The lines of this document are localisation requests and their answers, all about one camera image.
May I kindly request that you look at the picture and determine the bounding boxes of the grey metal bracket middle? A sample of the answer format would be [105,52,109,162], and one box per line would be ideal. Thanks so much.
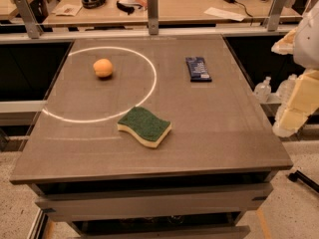
[148,0,159,35]

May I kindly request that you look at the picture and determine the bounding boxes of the black chair leg base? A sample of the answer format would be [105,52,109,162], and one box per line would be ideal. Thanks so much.
[288,170,319,193]

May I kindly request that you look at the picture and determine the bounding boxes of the grey metal bracket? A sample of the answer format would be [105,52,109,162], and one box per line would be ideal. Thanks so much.
[263,0,286,32]
[13,0,43,39]
[148,0,159,35]

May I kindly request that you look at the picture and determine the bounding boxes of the grey metal bracket left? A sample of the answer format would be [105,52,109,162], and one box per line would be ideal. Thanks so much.
[13,0,43,39]

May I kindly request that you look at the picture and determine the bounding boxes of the green and yellow sponge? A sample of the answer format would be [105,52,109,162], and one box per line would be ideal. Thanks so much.
[117,107,171,148]

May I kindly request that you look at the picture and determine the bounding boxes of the small paper booklet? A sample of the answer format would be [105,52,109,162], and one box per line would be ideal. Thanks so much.
[53,4,82,17]

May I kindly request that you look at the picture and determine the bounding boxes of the orange round fruit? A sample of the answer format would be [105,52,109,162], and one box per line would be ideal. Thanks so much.
[93,59,114,78]

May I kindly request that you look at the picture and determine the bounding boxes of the white paper sheet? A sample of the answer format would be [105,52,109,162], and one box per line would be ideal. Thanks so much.
[204,7,245,22]

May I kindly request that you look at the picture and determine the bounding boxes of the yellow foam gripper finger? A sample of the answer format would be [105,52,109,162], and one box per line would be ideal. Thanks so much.
[272,69,319,137]
[271,28,297,55]

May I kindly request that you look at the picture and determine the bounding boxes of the blue rxbar blueberry bar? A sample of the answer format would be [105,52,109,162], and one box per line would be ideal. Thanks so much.
[185,57,212,82]

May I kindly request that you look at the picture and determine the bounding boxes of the grey cabinet drawer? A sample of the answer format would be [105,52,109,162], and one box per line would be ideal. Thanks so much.
[36,183,273,222]

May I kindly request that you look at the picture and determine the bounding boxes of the clear plastic bottle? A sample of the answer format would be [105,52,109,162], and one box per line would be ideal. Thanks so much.
[276,74,297,103]
[254,77,271,104]

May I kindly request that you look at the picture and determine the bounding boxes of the clear plastic bottle left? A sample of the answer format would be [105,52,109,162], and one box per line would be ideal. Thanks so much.
[254,77,271,104]

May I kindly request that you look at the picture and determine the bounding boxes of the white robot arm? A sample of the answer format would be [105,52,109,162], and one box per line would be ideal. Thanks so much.
[271,3,319,137]

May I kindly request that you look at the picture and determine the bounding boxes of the clear plastic bottle right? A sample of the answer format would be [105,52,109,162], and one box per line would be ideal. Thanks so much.
[276,74,297,103]

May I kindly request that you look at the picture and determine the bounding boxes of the grey metal bracket right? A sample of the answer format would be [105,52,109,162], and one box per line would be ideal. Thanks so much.
[263,0,286,32]

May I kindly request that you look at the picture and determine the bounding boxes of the black sunglasses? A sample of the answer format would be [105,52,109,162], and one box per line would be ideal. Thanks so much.
[117,1,144,15]

